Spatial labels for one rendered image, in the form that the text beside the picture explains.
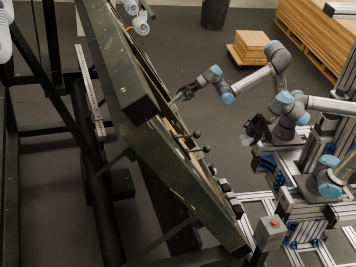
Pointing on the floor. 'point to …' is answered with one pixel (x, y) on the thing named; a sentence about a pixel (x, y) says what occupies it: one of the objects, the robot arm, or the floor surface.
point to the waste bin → (214, 14)
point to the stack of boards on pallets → (318, 33)
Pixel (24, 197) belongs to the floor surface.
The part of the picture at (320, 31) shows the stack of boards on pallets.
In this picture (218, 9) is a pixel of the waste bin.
